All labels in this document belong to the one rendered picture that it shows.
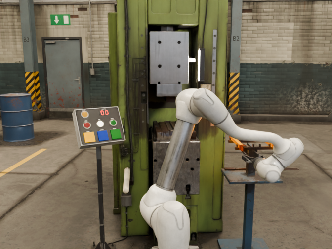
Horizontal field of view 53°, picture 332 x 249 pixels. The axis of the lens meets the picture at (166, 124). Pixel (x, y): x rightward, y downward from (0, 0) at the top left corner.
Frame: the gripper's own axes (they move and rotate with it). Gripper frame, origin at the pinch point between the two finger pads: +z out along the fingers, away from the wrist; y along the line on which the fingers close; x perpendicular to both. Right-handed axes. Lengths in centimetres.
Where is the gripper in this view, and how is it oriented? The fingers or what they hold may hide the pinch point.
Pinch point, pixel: (250, 154)
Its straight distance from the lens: 225.1
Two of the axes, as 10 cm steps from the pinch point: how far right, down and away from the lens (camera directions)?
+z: -0.5, -1.9, 9.8
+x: 0.0, -9.8, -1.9
